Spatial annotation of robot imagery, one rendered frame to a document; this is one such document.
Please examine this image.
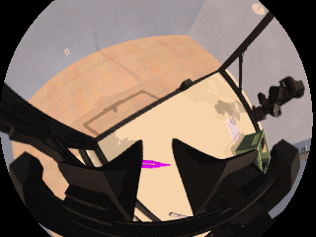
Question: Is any green plastic crate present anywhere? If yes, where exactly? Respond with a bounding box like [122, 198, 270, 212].
[235, 130, 270, 173]

